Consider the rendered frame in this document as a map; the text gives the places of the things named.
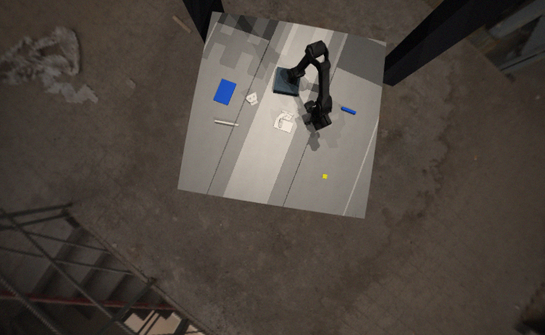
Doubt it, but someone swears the blue rectangular bar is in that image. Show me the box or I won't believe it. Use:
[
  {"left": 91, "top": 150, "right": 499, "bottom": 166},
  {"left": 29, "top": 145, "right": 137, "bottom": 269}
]
[{"left": 341, "top": 107, "right": 356, "bottom": 115}]

